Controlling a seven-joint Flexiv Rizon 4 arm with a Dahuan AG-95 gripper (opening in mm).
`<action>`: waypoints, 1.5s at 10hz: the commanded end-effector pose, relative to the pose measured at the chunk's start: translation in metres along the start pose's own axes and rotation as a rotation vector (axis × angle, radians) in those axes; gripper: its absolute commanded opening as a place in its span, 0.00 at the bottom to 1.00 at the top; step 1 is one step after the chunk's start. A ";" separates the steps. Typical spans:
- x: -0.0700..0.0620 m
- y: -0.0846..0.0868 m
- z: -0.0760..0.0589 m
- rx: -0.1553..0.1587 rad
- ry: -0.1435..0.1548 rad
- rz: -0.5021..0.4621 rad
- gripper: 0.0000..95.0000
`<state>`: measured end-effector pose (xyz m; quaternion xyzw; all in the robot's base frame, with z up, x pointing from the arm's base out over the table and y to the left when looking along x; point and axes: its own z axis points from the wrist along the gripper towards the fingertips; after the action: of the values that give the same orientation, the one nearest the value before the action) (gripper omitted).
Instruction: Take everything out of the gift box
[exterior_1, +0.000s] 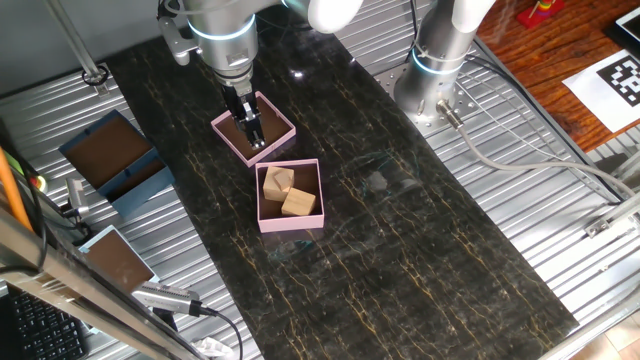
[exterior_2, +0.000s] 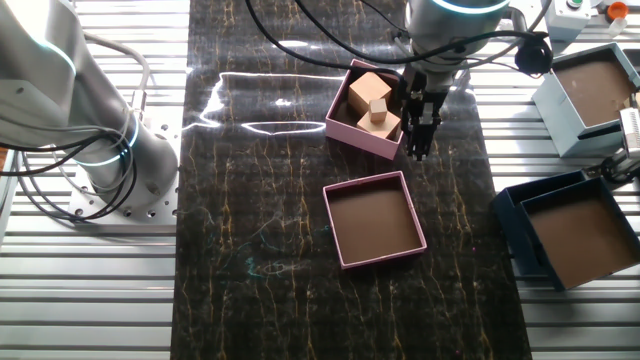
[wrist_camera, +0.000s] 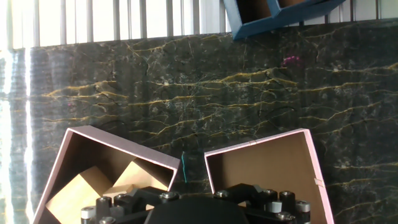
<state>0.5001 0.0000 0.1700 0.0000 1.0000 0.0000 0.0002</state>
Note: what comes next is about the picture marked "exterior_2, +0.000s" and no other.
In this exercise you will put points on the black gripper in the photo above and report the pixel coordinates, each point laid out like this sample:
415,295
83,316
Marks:
422,97

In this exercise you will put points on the large wooden cube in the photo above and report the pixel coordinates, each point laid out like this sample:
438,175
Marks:
367,90
387,127

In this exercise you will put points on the small wooden cube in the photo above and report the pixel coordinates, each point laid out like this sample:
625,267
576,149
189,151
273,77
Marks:
378,111

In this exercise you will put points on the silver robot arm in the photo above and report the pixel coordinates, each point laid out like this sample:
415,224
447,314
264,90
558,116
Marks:
50,75

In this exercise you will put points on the deep pink gift box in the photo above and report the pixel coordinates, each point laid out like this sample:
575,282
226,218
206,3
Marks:
360,142

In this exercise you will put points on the shallow pink box lid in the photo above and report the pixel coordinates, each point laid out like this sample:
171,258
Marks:
375,225

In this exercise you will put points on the dark blue cardboard box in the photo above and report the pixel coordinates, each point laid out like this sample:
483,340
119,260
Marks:
580,240
507,220

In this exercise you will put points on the light blue cardboard box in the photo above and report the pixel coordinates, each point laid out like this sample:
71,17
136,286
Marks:
590,90

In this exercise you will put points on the grey button box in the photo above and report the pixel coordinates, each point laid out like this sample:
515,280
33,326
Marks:
565,25

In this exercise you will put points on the dark marble pattern mat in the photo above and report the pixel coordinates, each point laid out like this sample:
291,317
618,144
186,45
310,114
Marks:
275,300

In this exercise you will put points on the orange capped bottle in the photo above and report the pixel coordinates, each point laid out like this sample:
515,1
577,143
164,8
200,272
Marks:
618,11

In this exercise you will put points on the small silver side camera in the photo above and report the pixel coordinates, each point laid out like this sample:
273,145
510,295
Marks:
631,132

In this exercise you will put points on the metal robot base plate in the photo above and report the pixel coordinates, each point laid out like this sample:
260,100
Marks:
159,214

